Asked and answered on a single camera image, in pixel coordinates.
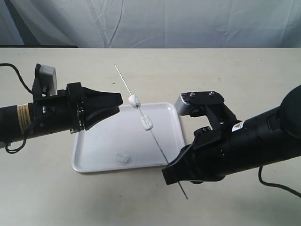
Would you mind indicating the white foam bead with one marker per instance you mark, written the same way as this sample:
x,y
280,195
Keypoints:
x,y
122,157
146,122
134,101

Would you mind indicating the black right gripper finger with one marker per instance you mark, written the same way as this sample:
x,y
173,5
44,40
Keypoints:
x,y
182,168

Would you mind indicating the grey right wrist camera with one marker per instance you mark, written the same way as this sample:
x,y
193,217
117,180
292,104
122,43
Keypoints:
x,y
205,103

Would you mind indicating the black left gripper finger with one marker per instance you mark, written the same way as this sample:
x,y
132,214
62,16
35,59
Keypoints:
x,y
96,116
98,100

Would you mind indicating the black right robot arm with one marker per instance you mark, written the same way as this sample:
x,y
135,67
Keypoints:
x,y
228,145

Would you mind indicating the thin metal skewer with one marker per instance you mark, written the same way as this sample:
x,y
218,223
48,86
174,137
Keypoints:
x,y
142,114

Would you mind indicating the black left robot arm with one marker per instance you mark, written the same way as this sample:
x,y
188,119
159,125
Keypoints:
x,y
18,121

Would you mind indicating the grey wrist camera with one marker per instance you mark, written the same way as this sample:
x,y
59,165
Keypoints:
x,y
205,103
45,81

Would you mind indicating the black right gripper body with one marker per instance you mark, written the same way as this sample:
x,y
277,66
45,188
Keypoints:
x,y
207,151

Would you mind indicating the grey fabric backdrop curtain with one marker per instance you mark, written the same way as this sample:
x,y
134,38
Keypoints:
x,y
151,23

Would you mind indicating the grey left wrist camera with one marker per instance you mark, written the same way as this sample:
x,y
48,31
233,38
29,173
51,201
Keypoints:
x,y
45,81

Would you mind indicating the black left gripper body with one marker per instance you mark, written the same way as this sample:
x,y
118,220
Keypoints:
x,y
60,112

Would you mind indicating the white plastic tray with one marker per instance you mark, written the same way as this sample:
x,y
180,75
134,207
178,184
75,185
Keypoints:
x,y
95,150

